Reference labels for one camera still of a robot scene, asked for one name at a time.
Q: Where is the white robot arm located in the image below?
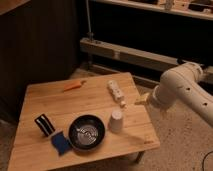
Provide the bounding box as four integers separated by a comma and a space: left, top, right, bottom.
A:
135, 62, 213, 127

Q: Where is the black and white eraser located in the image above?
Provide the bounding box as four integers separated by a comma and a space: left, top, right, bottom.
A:
35, 114, 55, 137

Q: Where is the grey metal beam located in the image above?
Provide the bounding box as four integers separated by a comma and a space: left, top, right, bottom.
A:
79, 36, 213, 84

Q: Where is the black round pan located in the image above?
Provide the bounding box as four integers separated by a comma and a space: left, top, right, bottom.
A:
68, 114, 105, 151

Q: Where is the orange carrot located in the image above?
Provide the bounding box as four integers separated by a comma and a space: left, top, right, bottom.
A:
63, 80, 86, 92

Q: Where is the wooden folding table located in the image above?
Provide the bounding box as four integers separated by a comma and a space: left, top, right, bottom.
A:
8, 73, 160, 171

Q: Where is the vertical metal pole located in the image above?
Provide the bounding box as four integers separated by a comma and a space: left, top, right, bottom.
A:
85, 0, 94, 42

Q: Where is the blue sponge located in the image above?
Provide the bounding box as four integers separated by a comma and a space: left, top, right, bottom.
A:
51, 132, 71, 156

